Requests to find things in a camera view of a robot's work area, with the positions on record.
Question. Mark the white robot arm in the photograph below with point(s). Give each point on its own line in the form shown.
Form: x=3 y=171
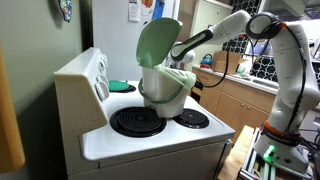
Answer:
x=293 y=66

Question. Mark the white waste bin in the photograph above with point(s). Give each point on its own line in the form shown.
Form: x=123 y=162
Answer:
x=166 y=100

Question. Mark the green bin liner bag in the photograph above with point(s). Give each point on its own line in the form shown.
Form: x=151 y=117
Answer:
x=181 y=76

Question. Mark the black coil stove burner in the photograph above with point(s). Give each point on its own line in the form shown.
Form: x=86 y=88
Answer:
x=138 y=121
x=132 y=89
x=193 y=118

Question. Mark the green waste bin lid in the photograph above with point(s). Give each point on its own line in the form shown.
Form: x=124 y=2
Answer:
x=158 y=40

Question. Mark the white stove knob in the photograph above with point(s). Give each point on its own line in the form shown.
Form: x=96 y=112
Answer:
x=101 y=90
x=102 y=79
x=103 y=62

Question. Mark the white electric stove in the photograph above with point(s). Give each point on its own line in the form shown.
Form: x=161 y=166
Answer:
x=133 y=150

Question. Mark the red trivet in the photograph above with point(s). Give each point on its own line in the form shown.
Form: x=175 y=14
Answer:
x=204 y=66

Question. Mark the blue kettle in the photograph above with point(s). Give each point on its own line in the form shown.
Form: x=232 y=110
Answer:
x=207 y=60

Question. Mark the brown cardboard box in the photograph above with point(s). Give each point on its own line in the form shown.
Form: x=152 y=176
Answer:
x=220 y=61

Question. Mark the white refrigerator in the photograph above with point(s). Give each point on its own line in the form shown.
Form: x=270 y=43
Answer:
x=113 y=40

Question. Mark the wooden base kitchen cabinet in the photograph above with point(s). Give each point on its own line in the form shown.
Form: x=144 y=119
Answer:
x=240 y=103

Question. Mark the blue paper note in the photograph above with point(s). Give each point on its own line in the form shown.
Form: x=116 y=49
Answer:
x=158 y=8

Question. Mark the white orange paper sheet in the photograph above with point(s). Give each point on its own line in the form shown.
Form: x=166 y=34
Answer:
x=147 y=6

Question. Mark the white green plastic bag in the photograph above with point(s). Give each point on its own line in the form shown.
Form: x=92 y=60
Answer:
x=242 y=68

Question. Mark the light wooden table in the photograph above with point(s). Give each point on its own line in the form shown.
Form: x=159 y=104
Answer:
x=233 y=160

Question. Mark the stainless steel kitchen sink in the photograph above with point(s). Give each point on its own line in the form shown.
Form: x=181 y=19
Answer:
x=265 y=83

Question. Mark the yellow wooden panel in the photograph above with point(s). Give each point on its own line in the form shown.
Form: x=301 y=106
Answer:
x=10 y=116

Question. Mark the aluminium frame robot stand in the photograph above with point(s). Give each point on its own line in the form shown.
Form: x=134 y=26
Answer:
x=256 y=166

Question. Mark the blue colourful wall decoration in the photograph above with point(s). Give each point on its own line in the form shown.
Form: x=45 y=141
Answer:
x=65 y=8

